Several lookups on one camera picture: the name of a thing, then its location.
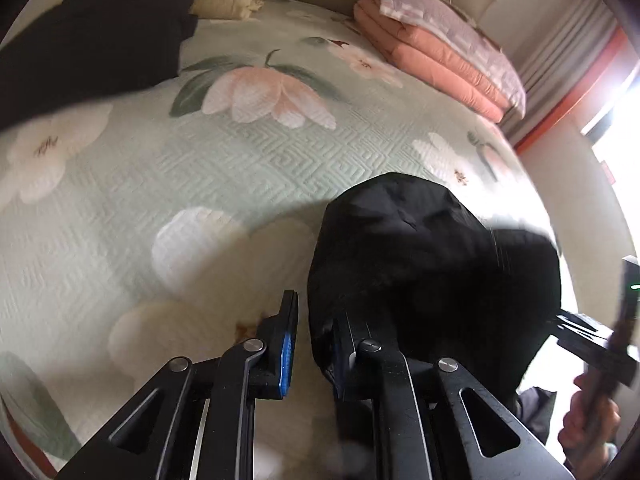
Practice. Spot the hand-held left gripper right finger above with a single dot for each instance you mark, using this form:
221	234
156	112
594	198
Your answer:
339	360

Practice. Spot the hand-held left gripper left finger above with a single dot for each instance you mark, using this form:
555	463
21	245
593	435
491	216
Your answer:
285	360

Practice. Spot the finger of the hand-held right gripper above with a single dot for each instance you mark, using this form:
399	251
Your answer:
580	327

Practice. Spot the black jacket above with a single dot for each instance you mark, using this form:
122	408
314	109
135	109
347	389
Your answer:
425	270

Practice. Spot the person's right hand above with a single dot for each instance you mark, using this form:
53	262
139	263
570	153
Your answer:
585	422

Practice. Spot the dark grey cloth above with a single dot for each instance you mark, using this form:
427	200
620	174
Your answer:
537	407

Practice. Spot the floral green bed cover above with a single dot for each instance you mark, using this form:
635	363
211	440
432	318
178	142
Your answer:
200	200

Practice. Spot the white curtain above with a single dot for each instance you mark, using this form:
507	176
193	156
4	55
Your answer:
565	45

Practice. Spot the folded pink quilt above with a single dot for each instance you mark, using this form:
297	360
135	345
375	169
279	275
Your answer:
430	62

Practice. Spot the pink checked pillow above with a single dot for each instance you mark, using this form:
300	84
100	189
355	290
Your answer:
450	25

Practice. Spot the orange window frame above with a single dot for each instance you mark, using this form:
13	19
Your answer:
575	92

